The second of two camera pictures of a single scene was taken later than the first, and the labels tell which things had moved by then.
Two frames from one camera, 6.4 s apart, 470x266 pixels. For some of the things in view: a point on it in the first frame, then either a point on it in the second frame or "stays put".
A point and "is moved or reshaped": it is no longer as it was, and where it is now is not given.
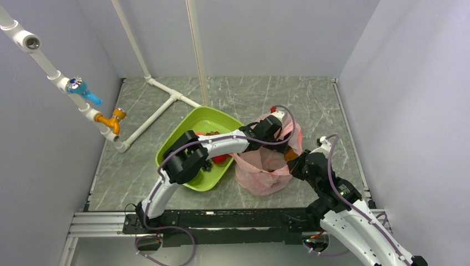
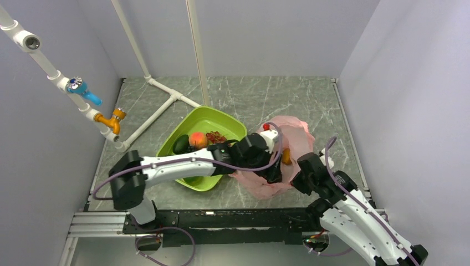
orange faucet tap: [118, 114] stays put
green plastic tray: [204, 119] stays put
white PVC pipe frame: [32, 42] stays put
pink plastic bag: [262, 172] is moved or reshaped
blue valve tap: [76, 85] stays put
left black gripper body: [281, 147] to [260, 159]
